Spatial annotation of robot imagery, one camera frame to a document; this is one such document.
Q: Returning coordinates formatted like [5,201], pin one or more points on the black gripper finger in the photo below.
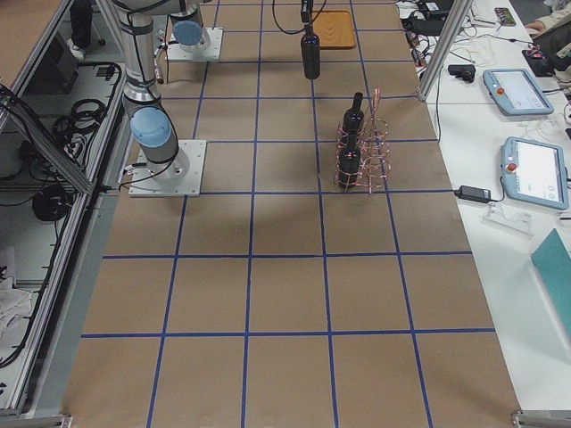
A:
[306,11]

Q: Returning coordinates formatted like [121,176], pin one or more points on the dark wine bottle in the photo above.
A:
[353,117]
[348,162]
[310,48]

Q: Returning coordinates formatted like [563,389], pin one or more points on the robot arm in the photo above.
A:
[188,29]
[150,125]

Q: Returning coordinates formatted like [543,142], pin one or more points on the wooden tray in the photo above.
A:
[335,29]

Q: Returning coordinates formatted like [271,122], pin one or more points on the teach pendant upper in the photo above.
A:
[516,93]

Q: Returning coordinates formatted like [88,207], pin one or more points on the teach pendant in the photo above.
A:
[516,93]
[534,172]

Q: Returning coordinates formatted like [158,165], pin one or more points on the black power adapter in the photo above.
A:
[473,194]

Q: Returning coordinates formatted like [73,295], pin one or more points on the teach pendant lower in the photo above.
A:
[534,172]

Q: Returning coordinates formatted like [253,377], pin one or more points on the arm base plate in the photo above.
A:
[210,54]
[182,176]

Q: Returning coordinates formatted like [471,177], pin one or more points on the aluminium frame post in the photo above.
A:
[450,30]

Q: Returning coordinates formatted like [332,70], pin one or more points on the copper wire wine basket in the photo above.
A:
[372,141]

